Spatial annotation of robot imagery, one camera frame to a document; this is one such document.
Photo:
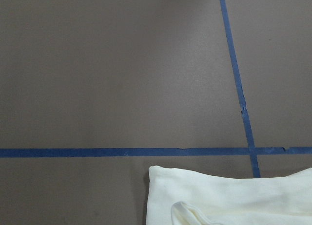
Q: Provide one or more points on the cream long-sleeve cat shirt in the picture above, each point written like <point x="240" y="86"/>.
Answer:
<point x="185" y="197"/>

